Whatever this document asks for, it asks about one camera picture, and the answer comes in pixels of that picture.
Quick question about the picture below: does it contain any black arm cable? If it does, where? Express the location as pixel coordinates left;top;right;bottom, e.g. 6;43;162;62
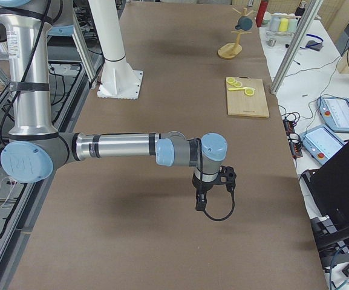
193;137;237;222

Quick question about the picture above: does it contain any blue teach pendant near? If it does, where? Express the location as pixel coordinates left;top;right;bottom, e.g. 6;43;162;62
300;125;345;165

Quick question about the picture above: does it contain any white pillar base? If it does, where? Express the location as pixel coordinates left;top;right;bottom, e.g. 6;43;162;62
89;0;143;100

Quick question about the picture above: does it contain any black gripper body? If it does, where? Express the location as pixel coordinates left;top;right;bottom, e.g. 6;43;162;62
192;169;221;195

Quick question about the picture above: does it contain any aluminium frame post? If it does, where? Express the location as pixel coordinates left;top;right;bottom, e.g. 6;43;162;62
270;0;323;95

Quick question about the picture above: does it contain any wooden cup rack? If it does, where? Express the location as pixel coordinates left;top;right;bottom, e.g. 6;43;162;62
217;7;254;60

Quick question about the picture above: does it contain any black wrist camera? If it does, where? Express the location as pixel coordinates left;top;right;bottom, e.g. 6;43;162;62
215;166;236;193

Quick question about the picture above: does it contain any blue mug yellow inside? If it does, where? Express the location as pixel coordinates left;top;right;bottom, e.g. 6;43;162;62
235;16;253;31

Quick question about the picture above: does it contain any blue teach pendant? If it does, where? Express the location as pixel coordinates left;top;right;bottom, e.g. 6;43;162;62
300;125;345;165
317;97;349;133

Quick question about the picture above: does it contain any blue teach pendant far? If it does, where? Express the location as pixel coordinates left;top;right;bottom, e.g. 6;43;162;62
317;97;349;133

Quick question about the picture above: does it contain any yellow plastic knife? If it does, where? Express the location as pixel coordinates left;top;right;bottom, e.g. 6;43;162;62
227;87;248;91

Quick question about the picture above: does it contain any wooden cutting board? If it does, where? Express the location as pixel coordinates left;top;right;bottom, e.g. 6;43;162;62
226;77;269;118

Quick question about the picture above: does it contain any lemon slice near handle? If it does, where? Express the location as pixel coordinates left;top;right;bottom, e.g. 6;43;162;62
226;77;237;85

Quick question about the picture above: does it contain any lemon slice by knife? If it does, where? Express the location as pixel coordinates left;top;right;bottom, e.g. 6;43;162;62
244;87;255;96

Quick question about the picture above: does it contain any black computer monitor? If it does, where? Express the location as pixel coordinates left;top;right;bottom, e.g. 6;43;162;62
303;142;349;249

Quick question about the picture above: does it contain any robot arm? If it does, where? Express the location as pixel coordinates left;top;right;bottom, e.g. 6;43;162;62
0;1;236;212

